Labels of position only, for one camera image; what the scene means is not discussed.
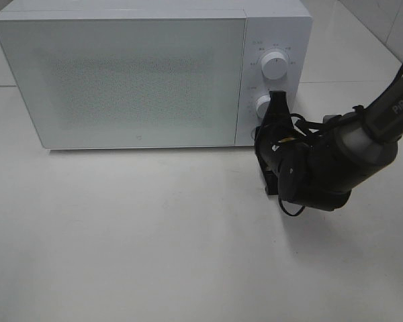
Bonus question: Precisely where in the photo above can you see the white dial knob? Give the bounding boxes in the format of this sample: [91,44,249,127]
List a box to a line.
[255,95,271,119]
[260,49,289,81]

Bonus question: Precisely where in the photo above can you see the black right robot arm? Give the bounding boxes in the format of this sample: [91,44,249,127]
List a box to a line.
[254,63,403,211]

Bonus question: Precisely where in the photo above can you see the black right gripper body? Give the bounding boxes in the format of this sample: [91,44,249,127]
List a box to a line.
[255,115,351,211]

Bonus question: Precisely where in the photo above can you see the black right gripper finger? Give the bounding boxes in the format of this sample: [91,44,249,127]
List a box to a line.
[264,91,290,117]

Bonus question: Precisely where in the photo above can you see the white microwave oven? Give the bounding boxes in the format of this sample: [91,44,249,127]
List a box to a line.
[0,1,312,150]

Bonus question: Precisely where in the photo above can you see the white microwave door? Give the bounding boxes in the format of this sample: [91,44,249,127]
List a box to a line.
[0,19,245,150]

